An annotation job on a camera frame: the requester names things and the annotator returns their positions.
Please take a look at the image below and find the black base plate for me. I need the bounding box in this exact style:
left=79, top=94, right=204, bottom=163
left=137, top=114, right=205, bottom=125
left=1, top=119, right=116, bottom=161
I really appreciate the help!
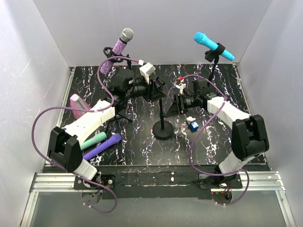
left=72, top=164, right=244, bottom=201

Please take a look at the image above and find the black rear tripod stand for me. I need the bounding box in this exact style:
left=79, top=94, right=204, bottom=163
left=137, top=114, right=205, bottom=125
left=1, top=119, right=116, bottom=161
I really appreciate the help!
left=103, top=46, right=133, bottom=71

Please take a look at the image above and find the round base mic stand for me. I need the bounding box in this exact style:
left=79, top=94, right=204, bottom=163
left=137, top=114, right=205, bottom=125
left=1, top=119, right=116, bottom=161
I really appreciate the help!
left=152, top=99, right=173, bottom=140

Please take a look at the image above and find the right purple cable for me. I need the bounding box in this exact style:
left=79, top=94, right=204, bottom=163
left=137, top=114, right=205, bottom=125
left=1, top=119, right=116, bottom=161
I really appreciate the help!
left=179, top=74, right=250, bottom=210

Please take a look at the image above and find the glitter purple microphone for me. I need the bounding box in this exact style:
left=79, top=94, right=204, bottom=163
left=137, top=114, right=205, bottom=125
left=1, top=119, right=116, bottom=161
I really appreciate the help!
left=100, top=28, right=134, bottom=75

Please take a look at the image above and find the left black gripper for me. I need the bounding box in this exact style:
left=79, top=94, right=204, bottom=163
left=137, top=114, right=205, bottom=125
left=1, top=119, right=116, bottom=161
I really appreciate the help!
left=125, top=75, right=166, bottom=103

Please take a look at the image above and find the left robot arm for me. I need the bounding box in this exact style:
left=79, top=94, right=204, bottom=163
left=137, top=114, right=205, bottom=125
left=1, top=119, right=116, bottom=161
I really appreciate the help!
left=47, top=69, right=166, bottom=189

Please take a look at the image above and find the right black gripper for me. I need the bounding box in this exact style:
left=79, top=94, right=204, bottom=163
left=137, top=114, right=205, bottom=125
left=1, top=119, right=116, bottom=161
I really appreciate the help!
left=164, top=93, right=199, bottom=117

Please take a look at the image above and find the blue white small box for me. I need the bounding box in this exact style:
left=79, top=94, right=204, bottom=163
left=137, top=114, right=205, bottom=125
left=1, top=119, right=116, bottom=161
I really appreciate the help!
left=186, top=116, right=199, bottom=132

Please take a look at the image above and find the mint green microphone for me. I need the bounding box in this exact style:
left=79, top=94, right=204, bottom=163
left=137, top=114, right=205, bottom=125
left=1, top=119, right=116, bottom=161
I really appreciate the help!
left=80, top=132, right=107, bottom=150

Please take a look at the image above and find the black tripod mic stand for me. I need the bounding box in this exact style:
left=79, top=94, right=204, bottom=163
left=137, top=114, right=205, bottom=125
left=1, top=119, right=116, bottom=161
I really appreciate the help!
left=109, top=114, right=133, bottom=123

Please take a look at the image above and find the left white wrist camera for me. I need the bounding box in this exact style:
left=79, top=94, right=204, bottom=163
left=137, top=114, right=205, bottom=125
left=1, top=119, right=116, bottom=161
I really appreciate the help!
left=139, top=62, right=155, bottom=84

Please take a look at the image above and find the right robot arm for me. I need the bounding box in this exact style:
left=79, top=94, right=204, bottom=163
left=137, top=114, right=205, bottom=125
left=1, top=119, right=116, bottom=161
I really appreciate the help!
left=165, top=77, right=269, bottom=188

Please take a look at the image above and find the cyan microphone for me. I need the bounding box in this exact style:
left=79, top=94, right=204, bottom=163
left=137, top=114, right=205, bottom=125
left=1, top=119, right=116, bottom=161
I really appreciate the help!
left=194, top=32, right=235, bottom=61

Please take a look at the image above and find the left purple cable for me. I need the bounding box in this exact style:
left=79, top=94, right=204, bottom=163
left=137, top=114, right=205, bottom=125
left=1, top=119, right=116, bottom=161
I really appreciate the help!
left=31, top=57, right=145, bottom=213

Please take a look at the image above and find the right round base stand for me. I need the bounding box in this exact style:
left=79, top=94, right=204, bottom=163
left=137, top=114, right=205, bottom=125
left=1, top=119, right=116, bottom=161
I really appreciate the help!
left=205, top=43, right=225, bottom=81

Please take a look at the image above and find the pink box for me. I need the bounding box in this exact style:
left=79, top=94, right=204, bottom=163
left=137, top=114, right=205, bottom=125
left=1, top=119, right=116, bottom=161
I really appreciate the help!
left=70, top=94, right=91, bottom=120

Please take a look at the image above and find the purple cable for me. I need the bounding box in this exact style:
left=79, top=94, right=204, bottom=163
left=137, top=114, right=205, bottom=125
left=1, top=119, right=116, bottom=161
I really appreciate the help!
left=179, top=74, right=250, bottom=210
left=31, top=57, right=145, bottom=213

